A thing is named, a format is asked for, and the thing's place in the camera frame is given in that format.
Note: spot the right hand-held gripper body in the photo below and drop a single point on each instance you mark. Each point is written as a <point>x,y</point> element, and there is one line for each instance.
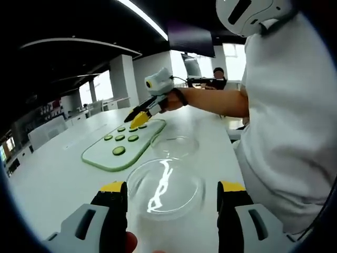
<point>159,81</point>

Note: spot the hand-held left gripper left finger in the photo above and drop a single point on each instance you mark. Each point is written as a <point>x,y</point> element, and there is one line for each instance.
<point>105,218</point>

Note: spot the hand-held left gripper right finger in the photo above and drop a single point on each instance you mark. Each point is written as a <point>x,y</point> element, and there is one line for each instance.
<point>234,213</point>

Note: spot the round cucumber slice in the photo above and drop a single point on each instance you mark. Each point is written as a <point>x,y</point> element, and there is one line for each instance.
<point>119,137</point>

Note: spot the group of cucumber slices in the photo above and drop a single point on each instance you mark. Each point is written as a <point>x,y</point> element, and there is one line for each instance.
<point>118,150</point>

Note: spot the glass petri dish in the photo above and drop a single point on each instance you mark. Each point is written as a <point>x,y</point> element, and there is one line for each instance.
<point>181,147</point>

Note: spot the person's right hand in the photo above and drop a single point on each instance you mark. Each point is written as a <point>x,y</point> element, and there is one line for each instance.
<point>171,101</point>

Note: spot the person's left hand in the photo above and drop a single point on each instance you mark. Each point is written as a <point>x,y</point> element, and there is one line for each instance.
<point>131,242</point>

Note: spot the computer monitor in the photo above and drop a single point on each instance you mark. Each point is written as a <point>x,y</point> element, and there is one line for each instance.
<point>192,67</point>

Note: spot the black hanging screen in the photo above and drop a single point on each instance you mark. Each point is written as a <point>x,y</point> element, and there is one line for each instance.
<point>190,39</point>

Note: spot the white green-edged cutting board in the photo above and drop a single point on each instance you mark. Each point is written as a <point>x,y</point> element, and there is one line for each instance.
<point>105,155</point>

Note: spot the low white cabinet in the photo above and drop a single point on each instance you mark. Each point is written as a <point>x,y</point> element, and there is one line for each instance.
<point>76,119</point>

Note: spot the ceiling strip light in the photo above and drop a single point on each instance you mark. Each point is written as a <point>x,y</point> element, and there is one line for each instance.
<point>143,17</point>

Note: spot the person in white shirt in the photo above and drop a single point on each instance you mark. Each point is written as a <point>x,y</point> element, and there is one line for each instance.
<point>284,131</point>

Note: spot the white worn device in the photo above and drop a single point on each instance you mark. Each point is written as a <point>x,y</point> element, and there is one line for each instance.
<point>266,13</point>

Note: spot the wall display rack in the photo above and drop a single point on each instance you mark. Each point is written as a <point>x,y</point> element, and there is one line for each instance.
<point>50,109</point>

